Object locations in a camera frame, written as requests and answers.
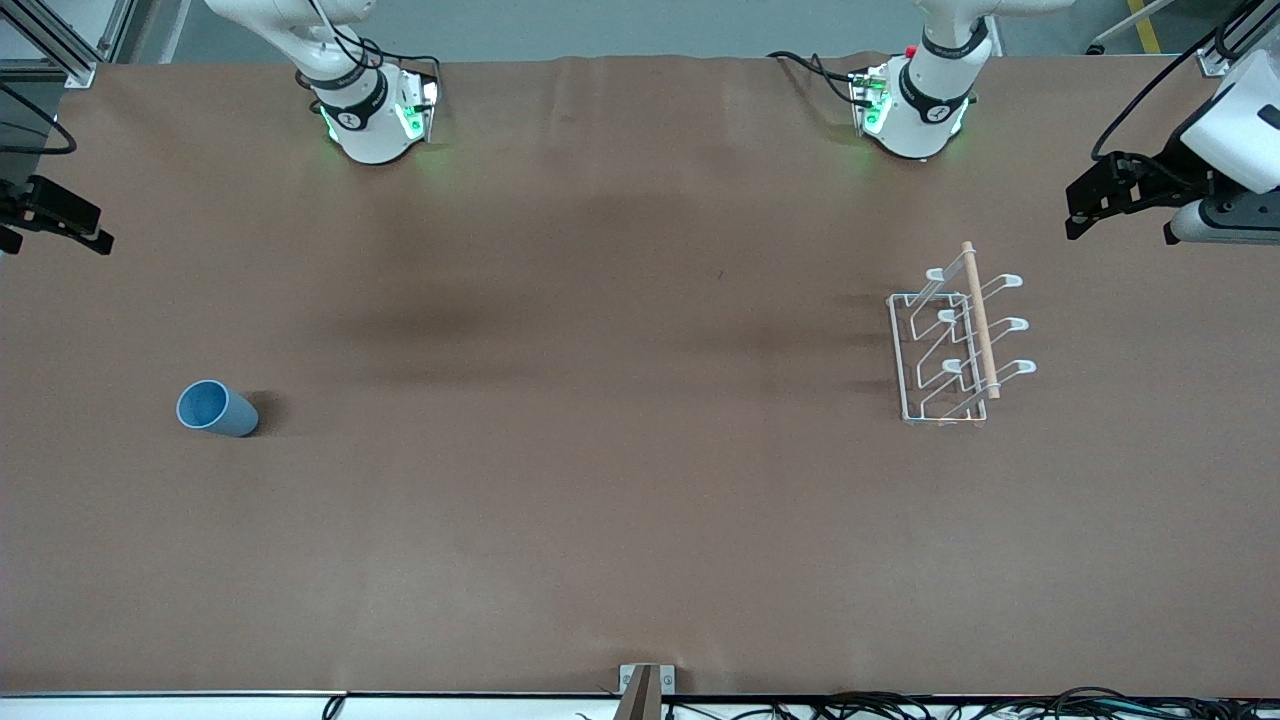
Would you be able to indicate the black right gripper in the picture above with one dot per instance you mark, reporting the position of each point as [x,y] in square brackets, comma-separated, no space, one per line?
[22,208]

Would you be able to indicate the brown table cloth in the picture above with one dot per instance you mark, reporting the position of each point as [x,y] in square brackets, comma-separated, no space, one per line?
[640,500]

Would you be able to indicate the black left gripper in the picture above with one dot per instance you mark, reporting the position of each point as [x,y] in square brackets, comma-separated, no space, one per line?
[1163,176]

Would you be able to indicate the blue plastic cup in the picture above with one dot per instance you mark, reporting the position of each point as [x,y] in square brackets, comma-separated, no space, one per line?
[228,413]

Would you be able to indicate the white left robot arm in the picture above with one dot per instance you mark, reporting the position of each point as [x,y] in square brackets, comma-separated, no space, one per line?
[925,100]

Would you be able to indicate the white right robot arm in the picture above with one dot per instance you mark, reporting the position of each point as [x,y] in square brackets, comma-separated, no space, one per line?
[365,130]

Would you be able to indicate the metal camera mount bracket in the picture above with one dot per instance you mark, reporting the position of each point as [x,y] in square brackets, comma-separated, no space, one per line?
[645,690]

